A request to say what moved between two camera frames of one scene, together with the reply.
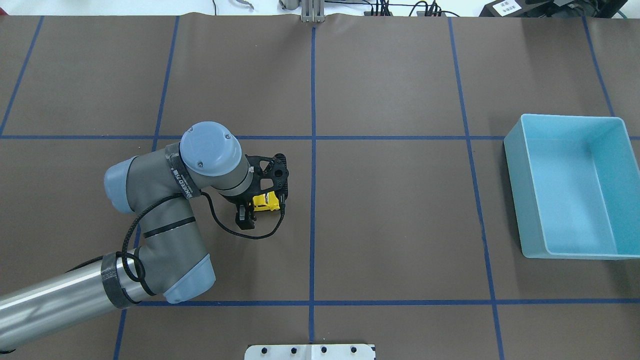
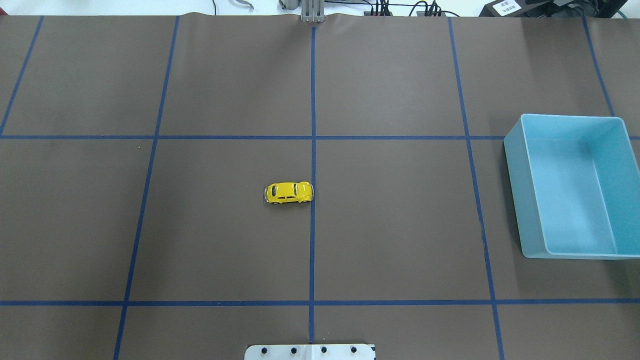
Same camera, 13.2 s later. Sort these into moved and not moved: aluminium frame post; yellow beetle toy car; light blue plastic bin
Moved: yellow beetle toy car
Not moved: aluminium frame post; light blue plastic bin
